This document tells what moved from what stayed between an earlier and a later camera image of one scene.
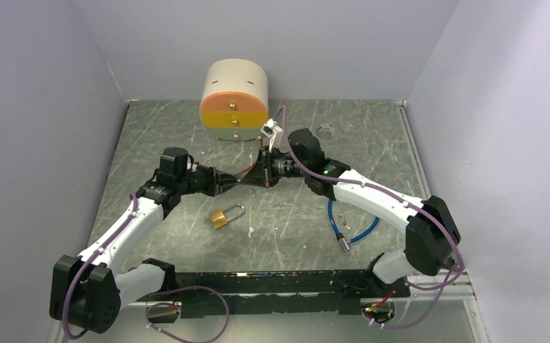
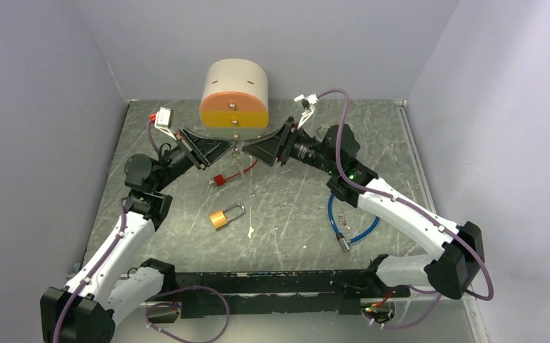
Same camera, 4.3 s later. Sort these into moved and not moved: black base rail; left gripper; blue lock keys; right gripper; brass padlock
Moved: right gripper; left gripper
Not moved: black base rail; brass padlock; blue lock keys
